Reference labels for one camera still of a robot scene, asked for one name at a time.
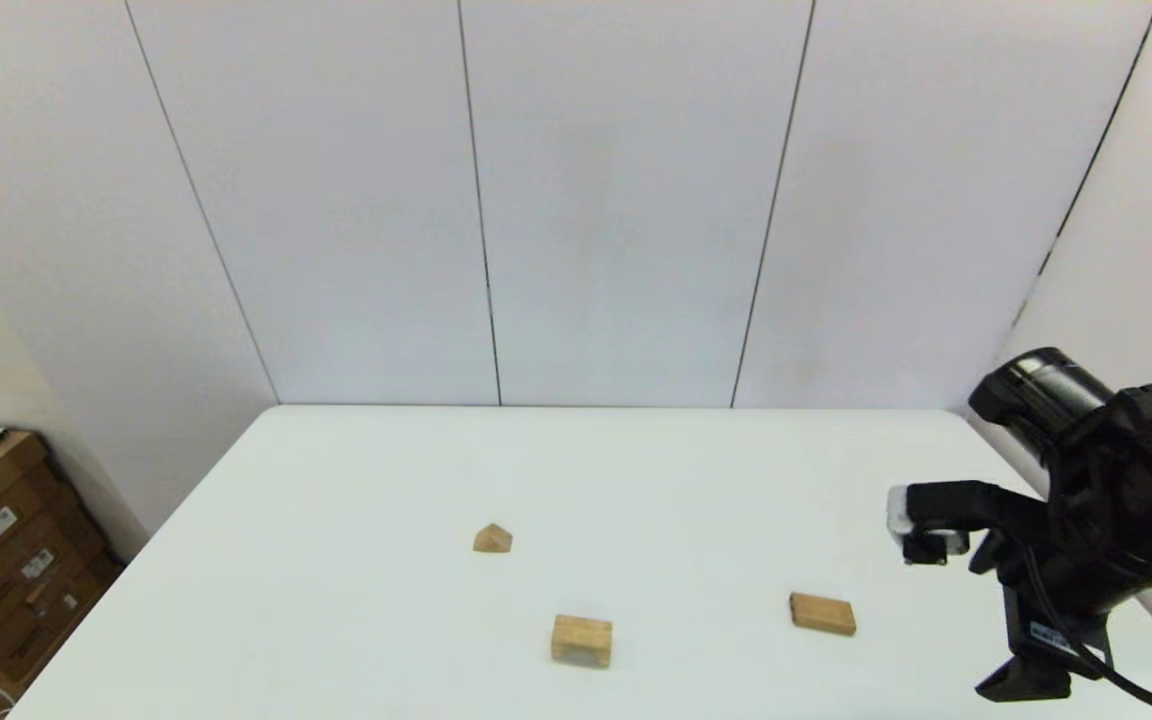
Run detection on rectangular wooden building block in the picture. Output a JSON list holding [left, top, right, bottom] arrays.
[[789, 592, 858, 638]]

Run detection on arched wooden building block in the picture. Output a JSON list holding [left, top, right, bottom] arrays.
[[550, 614, 614, 670]]

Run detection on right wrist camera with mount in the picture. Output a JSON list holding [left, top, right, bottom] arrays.
[[886, 479, 1047, 569]]

